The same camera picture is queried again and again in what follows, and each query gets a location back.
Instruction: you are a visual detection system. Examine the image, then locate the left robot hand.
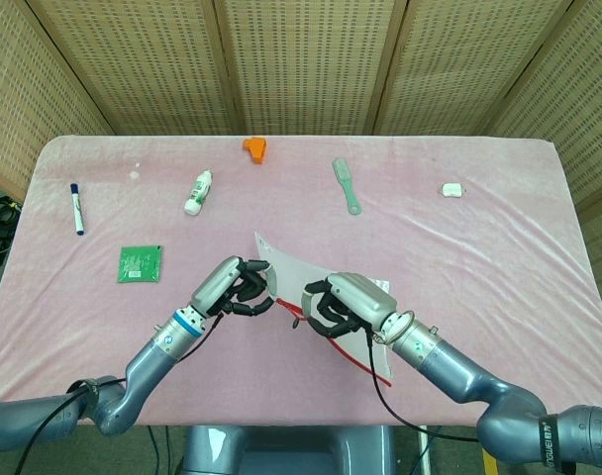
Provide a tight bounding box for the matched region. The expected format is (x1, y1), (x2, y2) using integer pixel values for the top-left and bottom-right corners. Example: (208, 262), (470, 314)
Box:
(189, 255), (275, 319)

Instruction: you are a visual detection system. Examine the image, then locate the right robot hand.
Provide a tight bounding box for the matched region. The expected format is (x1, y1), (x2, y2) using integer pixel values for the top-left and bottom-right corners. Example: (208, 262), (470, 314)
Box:
(300, 271), (399, 338)

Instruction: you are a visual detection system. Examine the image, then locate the clear mesh zipper pouch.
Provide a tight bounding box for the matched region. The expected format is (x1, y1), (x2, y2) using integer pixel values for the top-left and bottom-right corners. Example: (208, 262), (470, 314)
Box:
(253, 231), (396, 388)

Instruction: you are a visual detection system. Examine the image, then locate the green foil sachet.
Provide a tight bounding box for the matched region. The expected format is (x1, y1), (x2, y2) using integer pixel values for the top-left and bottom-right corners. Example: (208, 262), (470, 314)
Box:
(115, 244), (165, 285)

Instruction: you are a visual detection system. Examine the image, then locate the pink fleece tablecloth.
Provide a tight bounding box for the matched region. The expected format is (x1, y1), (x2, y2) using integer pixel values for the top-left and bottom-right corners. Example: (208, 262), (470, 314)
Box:
(0, 134), (602, 428)

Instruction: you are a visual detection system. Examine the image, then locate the white green glue bottle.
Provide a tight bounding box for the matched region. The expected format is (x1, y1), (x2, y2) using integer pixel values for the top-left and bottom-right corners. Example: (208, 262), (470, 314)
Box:
(183, 169), (214, 218)

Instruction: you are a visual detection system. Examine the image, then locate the green plastic comb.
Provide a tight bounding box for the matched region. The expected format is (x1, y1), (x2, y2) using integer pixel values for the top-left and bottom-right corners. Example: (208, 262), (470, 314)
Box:
(332, 157), (363, 217)

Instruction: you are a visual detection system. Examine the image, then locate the orange plastic block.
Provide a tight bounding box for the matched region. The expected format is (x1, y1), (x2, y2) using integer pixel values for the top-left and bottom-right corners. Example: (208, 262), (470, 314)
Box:
(242, 137), (269, 165)

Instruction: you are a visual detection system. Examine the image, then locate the blue white marker pen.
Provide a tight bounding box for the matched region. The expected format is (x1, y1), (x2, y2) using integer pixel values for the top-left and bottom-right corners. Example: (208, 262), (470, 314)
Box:
(69, 183), (87, 237)

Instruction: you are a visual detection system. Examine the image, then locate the grey robot torso base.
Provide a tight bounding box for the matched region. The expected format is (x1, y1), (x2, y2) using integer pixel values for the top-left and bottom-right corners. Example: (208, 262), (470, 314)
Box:
(181, 424), (396, 475)

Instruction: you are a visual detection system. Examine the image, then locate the woven folding screen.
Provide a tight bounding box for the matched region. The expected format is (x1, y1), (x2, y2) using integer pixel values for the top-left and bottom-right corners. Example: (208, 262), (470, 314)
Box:
(0, 0), (602, 328)

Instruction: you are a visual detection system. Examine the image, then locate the black left hand cable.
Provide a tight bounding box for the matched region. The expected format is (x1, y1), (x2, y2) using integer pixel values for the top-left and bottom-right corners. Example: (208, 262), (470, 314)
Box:
(13, 314), (226, 475)

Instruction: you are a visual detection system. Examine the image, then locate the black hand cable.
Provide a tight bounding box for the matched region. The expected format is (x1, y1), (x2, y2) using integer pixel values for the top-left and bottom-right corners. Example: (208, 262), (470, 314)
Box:
(364, 332), (480, 442)
(13, 314), (226, 475)

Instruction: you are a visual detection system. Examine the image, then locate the black right hand cable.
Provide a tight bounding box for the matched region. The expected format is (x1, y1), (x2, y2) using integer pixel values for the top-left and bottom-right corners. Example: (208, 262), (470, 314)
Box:
(364, 332), (480, 442)

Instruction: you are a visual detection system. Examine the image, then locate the black left arm strap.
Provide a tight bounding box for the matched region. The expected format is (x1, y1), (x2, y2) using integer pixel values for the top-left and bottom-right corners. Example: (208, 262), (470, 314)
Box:
(84, 377), (103, 422)

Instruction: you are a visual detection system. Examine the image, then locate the black arm strap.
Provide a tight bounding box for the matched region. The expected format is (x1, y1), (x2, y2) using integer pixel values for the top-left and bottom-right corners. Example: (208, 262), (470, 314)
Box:
(84, 377), (103, 422)
(538, 417), (563, 470)

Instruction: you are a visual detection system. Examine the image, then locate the black floor equipment with cables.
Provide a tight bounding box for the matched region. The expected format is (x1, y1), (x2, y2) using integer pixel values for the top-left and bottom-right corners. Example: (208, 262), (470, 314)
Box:
(0, 195), (24, 266)

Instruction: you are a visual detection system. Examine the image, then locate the black right arm strap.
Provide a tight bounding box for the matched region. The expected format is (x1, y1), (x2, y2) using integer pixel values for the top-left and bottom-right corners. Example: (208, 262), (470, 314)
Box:
(538, 417), (563, 470)

